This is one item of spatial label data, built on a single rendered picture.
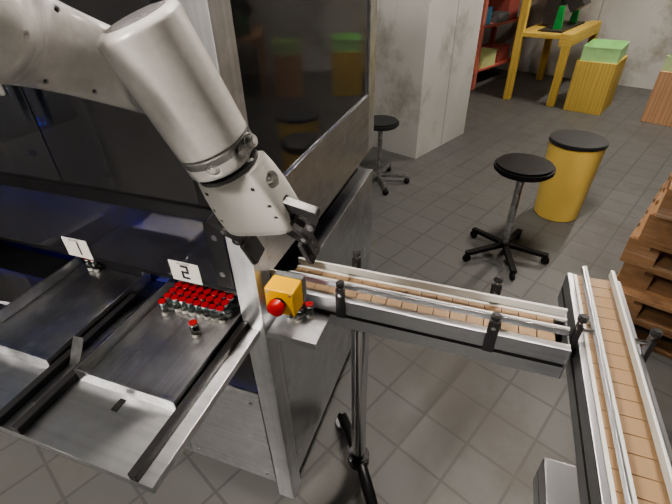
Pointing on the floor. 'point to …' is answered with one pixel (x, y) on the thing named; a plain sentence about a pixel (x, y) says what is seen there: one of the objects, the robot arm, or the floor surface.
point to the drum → (569, 173)
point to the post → (221, 44)
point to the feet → (357, 460)
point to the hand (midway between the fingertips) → (283, 252)
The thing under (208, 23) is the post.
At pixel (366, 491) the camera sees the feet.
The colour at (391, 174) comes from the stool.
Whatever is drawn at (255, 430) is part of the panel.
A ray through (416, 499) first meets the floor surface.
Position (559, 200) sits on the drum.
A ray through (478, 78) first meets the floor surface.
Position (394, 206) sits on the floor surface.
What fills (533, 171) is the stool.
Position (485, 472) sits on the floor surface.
